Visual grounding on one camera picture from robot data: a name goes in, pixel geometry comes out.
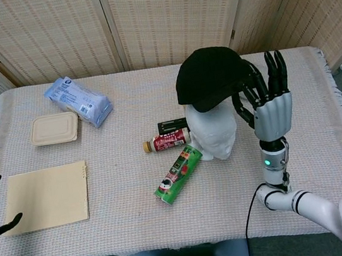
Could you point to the black baseball cap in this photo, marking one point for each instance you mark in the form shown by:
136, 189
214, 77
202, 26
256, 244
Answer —
208, 78

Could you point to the red label drink bottle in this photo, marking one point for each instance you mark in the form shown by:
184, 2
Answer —
168, 140

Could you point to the blue wet wipes pack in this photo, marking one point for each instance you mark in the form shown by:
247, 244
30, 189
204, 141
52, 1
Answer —
78, 101

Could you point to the green chips can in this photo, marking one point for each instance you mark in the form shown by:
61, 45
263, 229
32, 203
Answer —
179, 174

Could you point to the black rectangular comb case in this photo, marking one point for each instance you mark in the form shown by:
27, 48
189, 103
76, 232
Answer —
172, 124

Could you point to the white foam mannequin head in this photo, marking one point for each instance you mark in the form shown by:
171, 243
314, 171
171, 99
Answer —
214, 131

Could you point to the beige lunch box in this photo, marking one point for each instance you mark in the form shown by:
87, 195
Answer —
55, 129

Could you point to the woven folding screen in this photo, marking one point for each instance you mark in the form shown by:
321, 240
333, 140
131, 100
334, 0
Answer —
143, 20

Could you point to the white woven tablecloth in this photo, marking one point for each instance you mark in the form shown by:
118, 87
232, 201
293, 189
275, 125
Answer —
133, 222

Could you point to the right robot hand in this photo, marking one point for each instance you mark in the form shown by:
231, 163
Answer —
269, 101

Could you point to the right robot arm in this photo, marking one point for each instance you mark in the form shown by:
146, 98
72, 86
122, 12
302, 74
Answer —
314, 197

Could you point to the beige paper folder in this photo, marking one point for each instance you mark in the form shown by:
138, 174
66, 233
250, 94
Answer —
48, 197

